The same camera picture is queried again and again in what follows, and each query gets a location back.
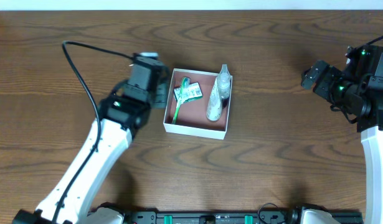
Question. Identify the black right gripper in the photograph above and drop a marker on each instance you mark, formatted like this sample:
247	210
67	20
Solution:
313	78

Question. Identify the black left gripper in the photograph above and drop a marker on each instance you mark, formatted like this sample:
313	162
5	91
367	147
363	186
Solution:
160	90

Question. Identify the green white toothbrush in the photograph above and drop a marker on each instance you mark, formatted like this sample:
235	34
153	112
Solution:
184	85

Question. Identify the green white soap packet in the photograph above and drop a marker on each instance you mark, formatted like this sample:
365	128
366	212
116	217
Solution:
191	93

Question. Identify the white cosmetic tube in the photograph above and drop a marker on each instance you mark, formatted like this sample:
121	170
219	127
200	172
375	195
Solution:
214	107

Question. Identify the clear spray bottle dark liquid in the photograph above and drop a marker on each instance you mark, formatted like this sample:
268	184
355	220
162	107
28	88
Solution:
223	84

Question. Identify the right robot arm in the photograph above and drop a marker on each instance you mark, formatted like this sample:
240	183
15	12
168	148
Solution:
358	90

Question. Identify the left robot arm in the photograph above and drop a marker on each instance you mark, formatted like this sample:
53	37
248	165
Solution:
120	115

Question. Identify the white box with pink interior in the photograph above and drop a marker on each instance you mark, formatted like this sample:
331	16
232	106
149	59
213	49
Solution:
192	118

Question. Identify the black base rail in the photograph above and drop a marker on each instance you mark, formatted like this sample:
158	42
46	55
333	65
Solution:
268	213

